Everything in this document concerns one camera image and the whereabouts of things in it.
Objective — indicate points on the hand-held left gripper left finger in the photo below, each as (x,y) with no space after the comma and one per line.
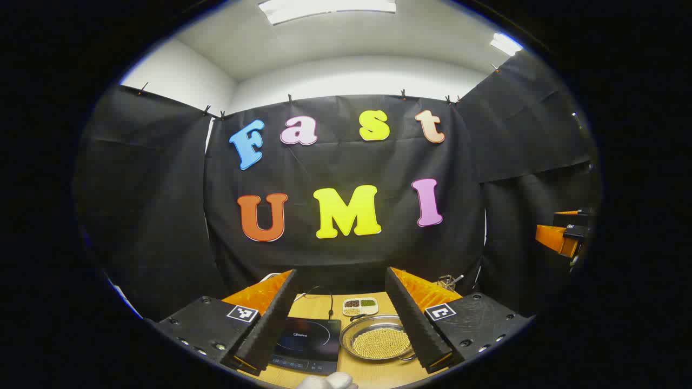
(270,324)

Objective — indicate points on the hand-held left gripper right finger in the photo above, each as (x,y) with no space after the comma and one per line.
(413,324)

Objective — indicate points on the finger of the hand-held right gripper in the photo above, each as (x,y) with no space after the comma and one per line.
(574,219)
(551,237)

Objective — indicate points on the black induction cooktop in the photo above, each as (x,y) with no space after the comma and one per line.
(308,340)

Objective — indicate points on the stainless steel pot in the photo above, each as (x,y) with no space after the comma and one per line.
(348,337)

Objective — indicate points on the pile of soybeans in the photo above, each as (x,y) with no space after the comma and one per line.
(381,343)

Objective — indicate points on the white divided dish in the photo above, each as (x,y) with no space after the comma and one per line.
(360,307)

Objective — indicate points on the small heap of soybeans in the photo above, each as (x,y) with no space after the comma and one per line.
(351,311)

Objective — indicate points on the metal spoon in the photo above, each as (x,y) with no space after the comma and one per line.
(458,279)

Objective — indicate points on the black backdrop cloth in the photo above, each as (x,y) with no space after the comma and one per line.
(346,259)

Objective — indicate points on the ceiling light panel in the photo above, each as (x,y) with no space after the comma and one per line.
(505,44)

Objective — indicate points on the row of cloth clips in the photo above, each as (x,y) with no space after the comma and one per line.
(290,99)

